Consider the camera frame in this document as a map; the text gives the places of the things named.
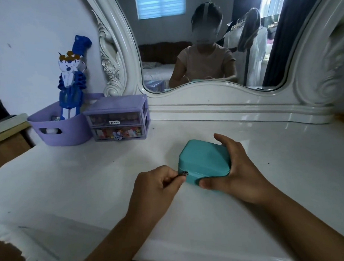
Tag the person's left hand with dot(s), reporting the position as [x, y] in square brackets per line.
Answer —
[151, 191]

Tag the person's right hand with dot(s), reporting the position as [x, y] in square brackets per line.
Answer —
[241, 177]

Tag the person's right thumb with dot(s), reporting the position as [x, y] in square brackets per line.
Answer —
[216, 182]

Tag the person's left thumb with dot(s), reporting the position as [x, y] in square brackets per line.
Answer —
[174, 185]

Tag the metal zipper pull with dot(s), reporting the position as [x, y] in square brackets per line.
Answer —
[183, 174]

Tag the teal zippered jewelry case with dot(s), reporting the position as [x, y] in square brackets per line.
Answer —
[204, 160]

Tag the person's left forearm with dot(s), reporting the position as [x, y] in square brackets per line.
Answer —
[119, 243]

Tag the person's right forearm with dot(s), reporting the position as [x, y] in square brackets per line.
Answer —
[307, 228]

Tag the purple mini drawer organizer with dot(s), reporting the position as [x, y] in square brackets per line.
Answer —
[118, 118]

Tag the purple plastic basket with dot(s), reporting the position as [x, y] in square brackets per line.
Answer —
[62, 127]

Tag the mirror glass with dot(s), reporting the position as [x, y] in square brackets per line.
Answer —
[214, 40]

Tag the blue and white cartoon figure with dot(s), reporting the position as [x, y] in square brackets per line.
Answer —
[72, 76]

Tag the wooden side cabinet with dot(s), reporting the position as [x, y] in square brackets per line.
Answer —
[8, 146]

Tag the white book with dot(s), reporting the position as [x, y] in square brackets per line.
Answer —
[8, 123]

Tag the white ornate mirror frame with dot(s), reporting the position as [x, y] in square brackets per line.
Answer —
[216, 102]

